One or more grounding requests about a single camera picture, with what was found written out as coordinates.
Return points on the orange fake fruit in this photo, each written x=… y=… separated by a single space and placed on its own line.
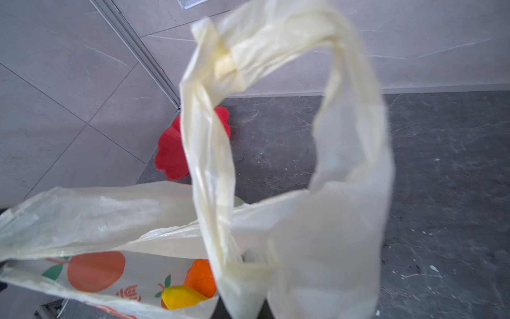
x=200 y=278

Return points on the yellowish plastic bag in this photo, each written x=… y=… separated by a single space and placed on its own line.
x=312 y=253

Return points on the red flower-shaped plate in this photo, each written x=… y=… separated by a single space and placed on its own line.
x=183 y=149

